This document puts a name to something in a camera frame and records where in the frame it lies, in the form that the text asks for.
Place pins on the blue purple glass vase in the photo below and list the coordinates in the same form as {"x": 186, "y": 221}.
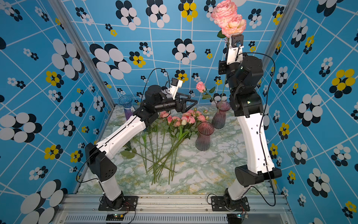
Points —
{"x": 126, "y": 102}

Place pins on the single pink rose stem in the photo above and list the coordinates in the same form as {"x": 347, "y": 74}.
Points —
{"x": 208, "y": 94}

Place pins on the left corner aluminium post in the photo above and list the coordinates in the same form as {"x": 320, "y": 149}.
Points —
{"x": 59, "y": 9}

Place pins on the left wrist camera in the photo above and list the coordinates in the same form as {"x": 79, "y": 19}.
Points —
{"x": 175, "y": 85}

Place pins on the pile of artificial flowers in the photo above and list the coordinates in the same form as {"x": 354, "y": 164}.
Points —
{"x": 158, "y": 145}

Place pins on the pink grey glass vase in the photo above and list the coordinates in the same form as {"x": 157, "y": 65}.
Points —
{"x": 205, "y": 130}
{"x": 219, "y": 119}

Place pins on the front pink grey glass vase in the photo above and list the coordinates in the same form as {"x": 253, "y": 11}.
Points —
{"x": 205, "y": 130}

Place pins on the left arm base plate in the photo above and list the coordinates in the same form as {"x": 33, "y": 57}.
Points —
{"x": 123, "y": 203}

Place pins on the right controller circuit board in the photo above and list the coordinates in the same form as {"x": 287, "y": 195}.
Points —
{"x": 236, "y": 218}

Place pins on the pink peony flower stem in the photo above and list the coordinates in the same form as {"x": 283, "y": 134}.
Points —
{"x": 229, "y": 21}

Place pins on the aluminium front rail frame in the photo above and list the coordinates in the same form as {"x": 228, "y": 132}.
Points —
{"x": 171, "y": 209}

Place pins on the right corner aluminium post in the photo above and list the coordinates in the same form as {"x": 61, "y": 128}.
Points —
{"x": 266, "y": 23}

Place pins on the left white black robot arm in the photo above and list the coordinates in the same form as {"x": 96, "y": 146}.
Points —
{"x": 99, "y": 156}

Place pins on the left controller circuit board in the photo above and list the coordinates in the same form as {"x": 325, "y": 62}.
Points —
{"x": 115, "y": 217}

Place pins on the corner aluminium post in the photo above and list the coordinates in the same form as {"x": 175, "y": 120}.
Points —
{"x": 266, "y": 23}
{"x": 59, "y": 9}

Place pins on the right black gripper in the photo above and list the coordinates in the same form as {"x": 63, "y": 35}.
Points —
{"x": 224, "y": 68}

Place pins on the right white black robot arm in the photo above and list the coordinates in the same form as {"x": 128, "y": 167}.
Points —
{"x": 249, "y": 109}

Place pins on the rear pink grey glass vase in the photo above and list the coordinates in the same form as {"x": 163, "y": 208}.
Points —
{"x": 219, "y": 119}

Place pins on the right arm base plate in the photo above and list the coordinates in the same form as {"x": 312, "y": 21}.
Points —
{"x": 224, "y": 203}

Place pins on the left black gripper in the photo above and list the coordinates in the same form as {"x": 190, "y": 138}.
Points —
{"x": 182, "y": 108}

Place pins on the controller circuit board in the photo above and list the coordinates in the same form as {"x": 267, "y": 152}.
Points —
{"x": 236, "y": 218}
{"x": 115, "y": 217}

